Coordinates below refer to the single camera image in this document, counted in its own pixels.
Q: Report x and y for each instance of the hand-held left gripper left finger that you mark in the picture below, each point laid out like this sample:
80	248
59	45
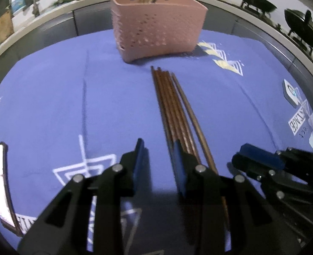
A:
139	159

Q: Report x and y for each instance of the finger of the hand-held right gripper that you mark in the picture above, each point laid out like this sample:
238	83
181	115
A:
260	158

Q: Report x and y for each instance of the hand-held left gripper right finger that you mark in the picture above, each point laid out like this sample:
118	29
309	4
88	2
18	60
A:
179	164

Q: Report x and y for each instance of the brown wooden chopstick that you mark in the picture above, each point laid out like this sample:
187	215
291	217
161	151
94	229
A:
166	106
196	127
172	106
160	106
178	106

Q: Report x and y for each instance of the pink perforated plastic basket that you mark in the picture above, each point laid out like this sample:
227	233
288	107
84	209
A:
156	29

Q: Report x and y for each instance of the small white device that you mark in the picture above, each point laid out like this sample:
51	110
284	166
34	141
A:
289	93

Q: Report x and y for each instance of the blue printed tablecloth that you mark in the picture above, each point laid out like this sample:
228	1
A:
66	98

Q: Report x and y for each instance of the black lidded wok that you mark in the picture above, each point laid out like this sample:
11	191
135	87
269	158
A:
302	26

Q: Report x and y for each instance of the kitchen counter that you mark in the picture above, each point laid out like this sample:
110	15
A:
52	29

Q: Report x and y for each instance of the brown board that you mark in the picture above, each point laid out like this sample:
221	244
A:
4	26

